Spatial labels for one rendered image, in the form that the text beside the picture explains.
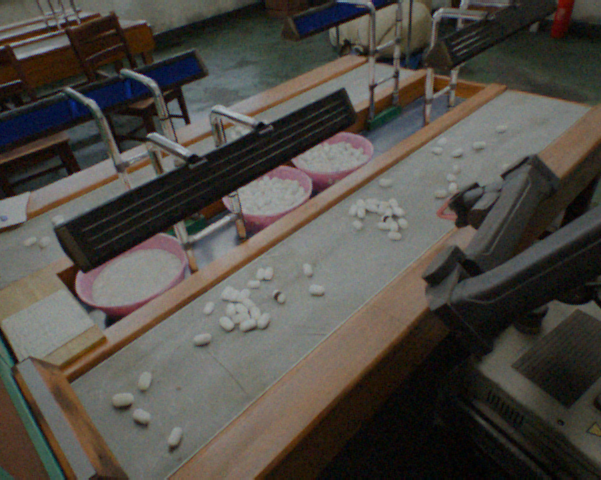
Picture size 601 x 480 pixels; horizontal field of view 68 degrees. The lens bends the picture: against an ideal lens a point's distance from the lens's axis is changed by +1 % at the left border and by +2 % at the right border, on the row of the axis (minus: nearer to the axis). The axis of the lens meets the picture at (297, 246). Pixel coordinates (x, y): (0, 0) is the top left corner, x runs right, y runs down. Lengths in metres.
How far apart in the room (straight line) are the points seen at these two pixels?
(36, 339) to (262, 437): 0.53
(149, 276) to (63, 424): 0.47
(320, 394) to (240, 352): 0.20
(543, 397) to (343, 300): 0.53
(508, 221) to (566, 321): 0.69
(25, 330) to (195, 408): 0.43
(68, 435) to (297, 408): 0.35
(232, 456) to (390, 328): 0.37
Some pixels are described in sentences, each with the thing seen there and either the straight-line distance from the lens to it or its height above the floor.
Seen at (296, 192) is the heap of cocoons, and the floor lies 0.73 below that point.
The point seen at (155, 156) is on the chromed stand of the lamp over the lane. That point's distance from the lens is 0.92.
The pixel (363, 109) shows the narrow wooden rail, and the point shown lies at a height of 0.76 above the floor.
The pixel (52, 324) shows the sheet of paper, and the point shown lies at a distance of 1.09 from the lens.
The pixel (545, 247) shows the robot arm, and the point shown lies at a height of 1.15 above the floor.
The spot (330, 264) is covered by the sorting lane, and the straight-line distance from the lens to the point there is 1.06.
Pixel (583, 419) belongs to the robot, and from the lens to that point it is 1.23.
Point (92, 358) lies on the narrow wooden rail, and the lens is 1.00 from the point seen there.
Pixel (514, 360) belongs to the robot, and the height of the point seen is 0.48.
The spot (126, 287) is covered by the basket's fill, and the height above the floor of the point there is 0.73.
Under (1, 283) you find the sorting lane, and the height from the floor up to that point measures 0.74.
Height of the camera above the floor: 1.46
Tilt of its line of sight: 40 degrees down
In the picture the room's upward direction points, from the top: 7 degrees counter-clockwise
